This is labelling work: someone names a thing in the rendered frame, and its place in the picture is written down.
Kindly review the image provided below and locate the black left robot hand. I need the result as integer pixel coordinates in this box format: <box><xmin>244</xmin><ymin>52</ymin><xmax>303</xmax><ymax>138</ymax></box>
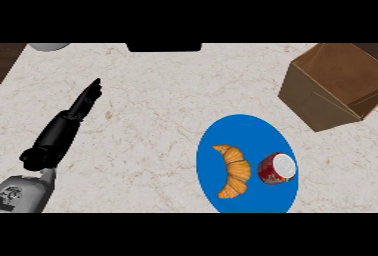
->
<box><xmin>18</xmin><ymin>77</ymin><xmax>104</xmax><ymax>172</ymax></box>

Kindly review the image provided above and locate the blue plate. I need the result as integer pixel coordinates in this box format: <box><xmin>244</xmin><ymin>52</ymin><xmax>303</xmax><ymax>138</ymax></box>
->
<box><xmin>195</xmin><ymin>114</ymin><xmax>302</xmax><ymax>214</ymax></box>

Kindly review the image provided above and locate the red can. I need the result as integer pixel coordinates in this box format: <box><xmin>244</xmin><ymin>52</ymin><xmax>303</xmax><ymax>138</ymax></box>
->
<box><xmin>257</xmin><ymin>152</ymin><xmax>299</xmax><ymax>186</ymax></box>

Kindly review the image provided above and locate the brown cardboard box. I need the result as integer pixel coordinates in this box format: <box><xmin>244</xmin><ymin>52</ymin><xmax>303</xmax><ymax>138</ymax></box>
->
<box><xmin>277</xmin><ymin>43</ymin><xmax>378</xmax><ymax>133</ymax></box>

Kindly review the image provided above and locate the grey round object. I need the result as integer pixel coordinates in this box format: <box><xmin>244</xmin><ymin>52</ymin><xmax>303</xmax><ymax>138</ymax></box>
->
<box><xmin>27</xmin><ymin>43</ymin><xmax>73</xmax><ymax>53</ymax></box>

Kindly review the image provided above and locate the black appliance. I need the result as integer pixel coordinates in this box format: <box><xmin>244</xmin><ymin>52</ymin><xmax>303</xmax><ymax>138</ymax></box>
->
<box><xmin>126</xmin><ymin>43</ymin><xmax>204</xmax><ymax>53</ymax></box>

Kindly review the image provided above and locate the golden croissant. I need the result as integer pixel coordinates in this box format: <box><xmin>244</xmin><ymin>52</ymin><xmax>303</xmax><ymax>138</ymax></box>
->
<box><xmin>212</xmin><ymin>144</ymin><xmax>253</xmax><ymax>200</ymax></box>

